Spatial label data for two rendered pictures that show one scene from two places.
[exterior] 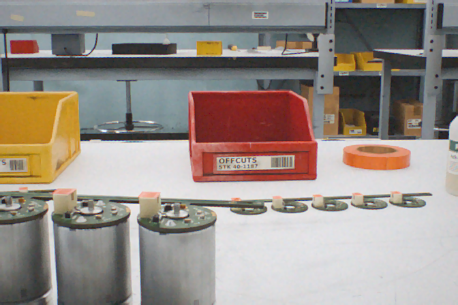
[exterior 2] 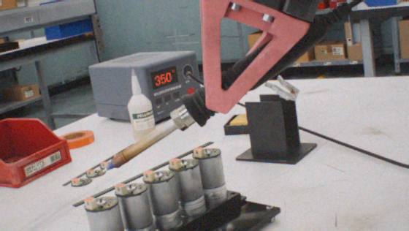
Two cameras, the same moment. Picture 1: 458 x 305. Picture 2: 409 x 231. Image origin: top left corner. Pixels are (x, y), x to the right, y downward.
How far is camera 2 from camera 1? 0.38 m
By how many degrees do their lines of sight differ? 51
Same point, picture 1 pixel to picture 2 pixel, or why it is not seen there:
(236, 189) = (49, 180)
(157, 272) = (216, 172)
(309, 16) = not seen: outside the picture
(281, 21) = not seen: outside the picture
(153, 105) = not seen: outside the picture
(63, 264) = (190, 184)
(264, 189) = (62, 174)
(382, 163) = (86, 140)
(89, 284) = (199, 187)
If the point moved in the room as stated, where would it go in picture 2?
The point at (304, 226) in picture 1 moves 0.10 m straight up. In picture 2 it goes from (122, 175) to (105, 92)
